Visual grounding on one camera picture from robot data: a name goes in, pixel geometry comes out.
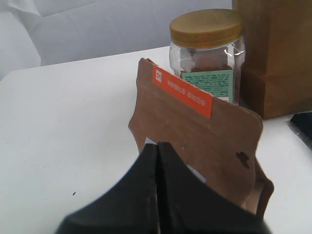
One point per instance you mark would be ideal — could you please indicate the brown kraft pouch orange label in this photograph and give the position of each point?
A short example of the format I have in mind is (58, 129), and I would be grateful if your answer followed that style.
(220, 147)

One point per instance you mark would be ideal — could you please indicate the clear jar gold lid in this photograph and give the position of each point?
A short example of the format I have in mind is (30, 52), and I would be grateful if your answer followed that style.
(207, 50)

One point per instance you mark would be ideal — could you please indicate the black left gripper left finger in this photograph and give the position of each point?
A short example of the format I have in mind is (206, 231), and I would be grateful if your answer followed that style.
(129, 207)

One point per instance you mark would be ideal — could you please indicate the brown paper shopping bag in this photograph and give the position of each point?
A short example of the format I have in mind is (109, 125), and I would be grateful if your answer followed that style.
(277, 72)

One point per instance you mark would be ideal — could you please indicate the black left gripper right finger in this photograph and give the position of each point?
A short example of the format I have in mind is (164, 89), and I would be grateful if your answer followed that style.
(187, 206)

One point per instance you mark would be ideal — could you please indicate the dark blue noodle packet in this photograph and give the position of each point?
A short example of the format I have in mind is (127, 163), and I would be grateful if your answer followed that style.
(301, 125)

